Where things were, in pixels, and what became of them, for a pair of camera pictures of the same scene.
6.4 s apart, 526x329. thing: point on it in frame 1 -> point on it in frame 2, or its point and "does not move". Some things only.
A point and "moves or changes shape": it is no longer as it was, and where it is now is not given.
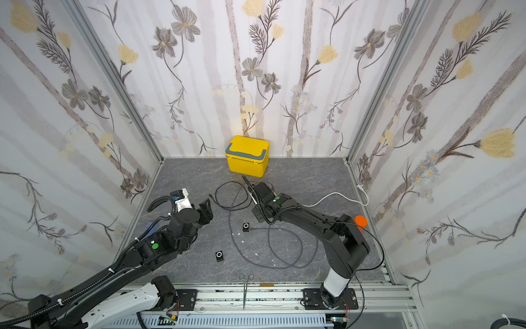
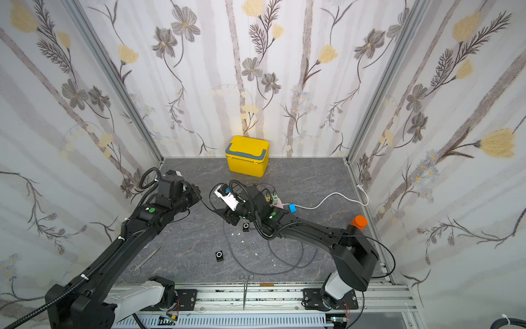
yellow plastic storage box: (248, 155) does not move
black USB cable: (229, 208) moves or changes shape
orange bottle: (360, 221) does not move
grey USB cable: (261, 227) -> (247, 269)
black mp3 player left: (219, 256) does not move
